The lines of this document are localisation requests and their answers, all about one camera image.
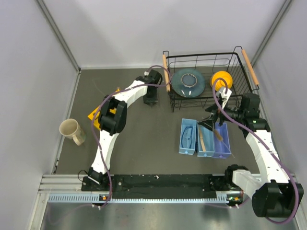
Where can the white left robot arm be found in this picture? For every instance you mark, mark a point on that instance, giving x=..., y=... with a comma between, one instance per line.
x=112, y=117

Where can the light blue left bin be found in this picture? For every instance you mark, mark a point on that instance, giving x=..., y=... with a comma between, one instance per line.
x=184, y=123

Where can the light blue bin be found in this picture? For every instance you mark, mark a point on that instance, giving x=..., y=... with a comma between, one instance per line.
x=209, y=143
x=184, y=123

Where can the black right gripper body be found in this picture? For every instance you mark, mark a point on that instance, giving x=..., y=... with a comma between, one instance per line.
x=234, y=113

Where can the wire test tube brush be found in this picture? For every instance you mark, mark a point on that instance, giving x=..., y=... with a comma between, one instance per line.
x=222, y=144

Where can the blue safety goggles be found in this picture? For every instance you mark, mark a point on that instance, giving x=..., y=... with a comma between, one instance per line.
x=186, y=137

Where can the wooden test tube holder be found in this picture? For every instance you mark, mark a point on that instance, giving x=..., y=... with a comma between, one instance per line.
x=201, y=140

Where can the beige ceramic mug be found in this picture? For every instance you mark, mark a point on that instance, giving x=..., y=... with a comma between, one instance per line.
x=71, y=129

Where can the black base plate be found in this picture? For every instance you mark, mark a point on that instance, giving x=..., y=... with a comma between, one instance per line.
x=160, y=186

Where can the yellow ribbed bowl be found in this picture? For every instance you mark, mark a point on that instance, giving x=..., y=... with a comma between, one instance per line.
x=223, y=77

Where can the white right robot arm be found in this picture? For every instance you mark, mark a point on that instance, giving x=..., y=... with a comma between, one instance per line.
x=276, y=194

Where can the blue ceramic plate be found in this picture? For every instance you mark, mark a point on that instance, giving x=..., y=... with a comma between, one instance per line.
x=188, y=82

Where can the black wire basket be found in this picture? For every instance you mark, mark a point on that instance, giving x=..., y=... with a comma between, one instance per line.
x=235, y=62

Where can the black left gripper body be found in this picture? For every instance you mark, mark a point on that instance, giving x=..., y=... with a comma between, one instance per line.
x=150, y=97

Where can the light blue middle bin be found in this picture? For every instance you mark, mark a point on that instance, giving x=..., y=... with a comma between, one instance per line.
x=209, y=143

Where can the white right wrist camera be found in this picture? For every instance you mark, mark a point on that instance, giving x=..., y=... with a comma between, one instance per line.
x=223, y=95

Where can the yellow test tube rack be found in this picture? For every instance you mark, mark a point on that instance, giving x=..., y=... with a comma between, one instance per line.
x=94, y=117

